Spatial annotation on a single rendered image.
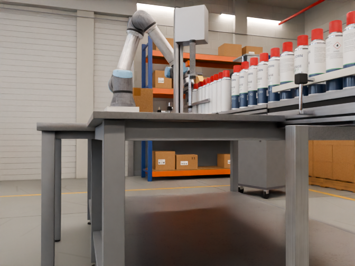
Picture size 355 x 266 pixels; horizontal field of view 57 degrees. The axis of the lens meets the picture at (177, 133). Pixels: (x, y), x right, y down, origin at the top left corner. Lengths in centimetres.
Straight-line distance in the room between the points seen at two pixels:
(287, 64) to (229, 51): 518
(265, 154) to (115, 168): 322
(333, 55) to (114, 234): 78
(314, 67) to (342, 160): 414
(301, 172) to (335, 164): 437
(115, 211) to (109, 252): 11
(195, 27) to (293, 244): 130
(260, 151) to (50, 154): 286
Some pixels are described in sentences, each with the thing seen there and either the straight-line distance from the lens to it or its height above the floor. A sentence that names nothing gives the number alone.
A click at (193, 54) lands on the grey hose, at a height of 120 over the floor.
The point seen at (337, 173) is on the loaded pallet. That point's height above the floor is 23.
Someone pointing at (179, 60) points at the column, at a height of 120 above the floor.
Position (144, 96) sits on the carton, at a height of 106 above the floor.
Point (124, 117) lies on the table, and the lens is 91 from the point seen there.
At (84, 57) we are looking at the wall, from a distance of 633.
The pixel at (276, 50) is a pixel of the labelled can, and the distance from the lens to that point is 126.
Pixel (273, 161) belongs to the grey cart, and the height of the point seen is 46.
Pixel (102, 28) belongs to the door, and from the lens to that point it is 656.
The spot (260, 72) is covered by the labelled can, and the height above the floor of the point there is 101.
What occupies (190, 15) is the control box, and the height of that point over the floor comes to 142.
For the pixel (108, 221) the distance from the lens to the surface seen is 96.
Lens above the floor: 76
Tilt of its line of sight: 1 degrees up
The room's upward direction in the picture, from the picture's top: straight up
